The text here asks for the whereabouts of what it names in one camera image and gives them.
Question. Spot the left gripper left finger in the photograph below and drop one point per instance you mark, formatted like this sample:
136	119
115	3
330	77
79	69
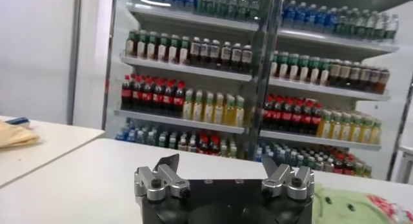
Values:
161	183

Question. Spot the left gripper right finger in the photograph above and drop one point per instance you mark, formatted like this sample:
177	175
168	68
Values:
290	183

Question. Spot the light green t-shirt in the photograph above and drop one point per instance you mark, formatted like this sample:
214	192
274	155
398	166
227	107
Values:
348	209

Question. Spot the small green clear bottle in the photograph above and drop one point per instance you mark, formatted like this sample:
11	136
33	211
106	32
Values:
141	137
151	138
290	158
280	157

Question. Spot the small dark drink bottle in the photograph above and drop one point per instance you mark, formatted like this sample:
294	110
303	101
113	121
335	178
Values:
193	144
310	161
162	140
172	142
300	160
329	165
319	163
183	143

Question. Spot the small blue water bottle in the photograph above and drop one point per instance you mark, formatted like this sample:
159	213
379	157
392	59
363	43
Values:
121	134
259	154
131	135
267	155

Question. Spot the small red cola bottle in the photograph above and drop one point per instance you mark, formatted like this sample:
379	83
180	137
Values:
348	167
338	166
204	144
214	146

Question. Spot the red cap cola bottle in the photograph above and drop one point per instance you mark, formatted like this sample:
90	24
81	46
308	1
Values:
267	115
316	121
287	117
277	116
168	99
126	94
179	100
137	95
158	98
306	120
297	118
147	97

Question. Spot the small yellow tea bottle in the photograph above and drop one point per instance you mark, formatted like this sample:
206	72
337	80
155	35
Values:
367	171
232	151
223	149
358	169

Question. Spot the green cap dark bottle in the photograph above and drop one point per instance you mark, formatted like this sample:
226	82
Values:
184	53
283	68
274	67
163	51
174	52
324	75
130	47
142	48
151	49
293	70
313	73
303	72

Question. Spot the beige label dark bottle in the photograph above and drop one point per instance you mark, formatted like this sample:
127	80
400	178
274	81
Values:
335	73
374	80
384	81
364	78
345	75
355	77

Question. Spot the white cap dark bottle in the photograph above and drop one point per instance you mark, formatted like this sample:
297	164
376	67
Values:
236	57
214	55
195	52
205	53
226	55
246	59

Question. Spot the pale yellow garment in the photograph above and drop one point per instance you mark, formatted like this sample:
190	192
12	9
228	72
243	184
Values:
16	135

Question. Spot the blue white striped cloth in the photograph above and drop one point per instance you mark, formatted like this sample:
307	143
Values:
17	122

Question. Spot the green label clear bottle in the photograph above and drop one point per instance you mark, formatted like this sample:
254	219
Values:
222	3
255	8
211	2
392	30
346	23
201	1
243	6
383	28
356	24
232	4
373	27
364	26

